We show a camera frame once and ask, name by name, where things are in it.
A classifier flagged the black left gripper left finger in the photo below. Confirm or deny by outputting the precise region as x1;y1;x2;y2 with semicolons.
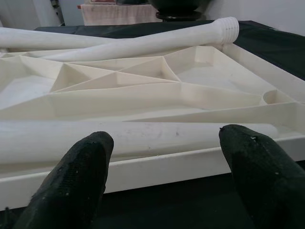
13;130;114;229

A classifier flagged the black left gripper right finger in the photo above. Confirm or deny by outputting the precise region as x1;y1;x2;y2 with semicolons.
218;124;305;229

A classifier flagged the white plastic table leg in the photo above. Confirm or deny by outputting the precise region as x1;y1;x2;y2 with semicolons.
0;27;120;52
40;17;240;62
0;120;279;167

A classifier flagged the cream plastic table top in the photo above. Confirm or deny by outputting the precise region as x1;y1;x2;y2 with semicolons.
0;42;305;212

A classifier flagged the beige side table cloth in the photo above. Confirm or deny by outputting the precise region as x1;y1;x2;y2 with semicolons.
80;3;163;26

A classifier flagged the black stool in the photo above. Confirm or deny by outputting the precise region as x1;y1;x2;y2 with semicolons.
156;10;209;22

